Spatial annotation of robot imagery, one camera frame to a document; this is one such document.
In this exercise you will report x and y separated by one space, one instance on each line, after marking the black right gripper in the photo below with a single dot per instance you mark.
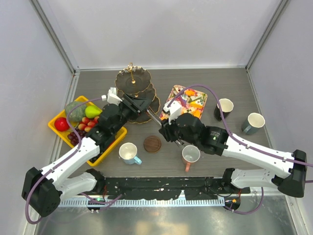
167 130

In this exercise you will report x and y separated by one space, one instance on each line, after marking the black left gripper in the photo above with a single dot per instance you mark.
137 105

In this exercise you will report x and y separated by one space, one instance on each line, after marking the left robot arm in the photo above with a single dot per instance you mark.
45 188

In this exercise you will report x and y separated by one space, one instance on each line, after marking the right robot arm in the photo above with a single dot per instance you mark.
283 171

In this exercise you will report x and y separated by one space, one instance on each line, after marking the round wooden coaster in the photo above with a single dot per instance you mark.
152 144

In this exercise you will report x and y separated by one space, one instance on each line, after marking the three-tier black gold stand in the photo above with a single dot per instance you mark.
136 81

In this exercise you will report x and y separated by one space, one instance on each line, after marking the pink mug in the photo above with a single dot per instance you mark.
190 155

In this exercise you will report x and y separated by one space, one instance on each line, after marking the orange fish pastry middle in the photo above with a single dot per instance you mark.
197 113

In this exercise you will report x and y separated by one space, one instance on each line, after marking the orange fish pastry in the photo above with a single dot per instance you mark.
197 113
191 93

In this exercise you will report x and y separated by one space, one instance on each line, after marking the floral rectangular tray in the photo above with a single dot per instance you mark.
184 100

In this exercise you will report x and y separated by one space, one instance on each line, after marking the cream cake slice with kiwi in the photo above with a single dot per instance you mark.
198 103

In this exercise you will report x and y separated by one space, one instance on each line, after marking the orange fish pastry right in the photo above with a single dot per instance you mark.
191 93

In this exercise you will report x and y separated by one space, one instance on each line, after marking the green yellow pear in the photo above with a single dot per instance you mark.
92 111

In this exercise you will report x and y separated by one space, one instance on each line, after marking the light blue mug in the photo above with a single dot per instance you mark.
128 153

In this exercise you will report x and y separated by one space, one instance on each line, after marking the red lychee strawberry bunch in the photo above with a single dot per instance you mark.
87 123

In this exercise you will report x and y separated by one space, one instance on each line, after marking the green netted melon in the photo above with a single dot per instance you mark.
75 111

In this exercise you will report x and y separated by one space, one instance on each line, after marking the black mug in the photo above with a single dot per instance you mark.
227 107

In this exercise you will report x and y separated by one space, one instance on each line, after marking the purple grape bunch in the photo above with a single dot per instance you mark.
73 139

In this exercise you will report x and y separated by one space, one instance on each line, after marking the red apple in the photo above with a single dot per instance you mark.
61 124

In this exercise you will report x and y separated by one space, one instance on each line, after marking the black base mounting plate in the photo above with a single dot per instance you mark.
169 188

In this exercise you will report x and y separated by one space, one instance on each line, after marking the grey mug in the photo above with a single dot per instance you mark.
253 123

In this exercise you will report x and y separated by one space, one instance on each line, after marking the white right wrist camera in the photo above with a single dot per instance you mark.
173 109

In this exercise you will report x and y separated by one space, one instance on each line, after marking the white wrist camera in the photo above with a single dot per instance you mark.
173 109
111 97

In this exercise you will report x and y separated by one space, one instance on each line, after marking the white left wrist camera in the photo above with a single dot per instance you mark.
111 97

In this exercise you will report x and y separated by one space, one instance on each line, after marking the white slotted cable duct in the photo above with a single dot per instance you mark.
180 202

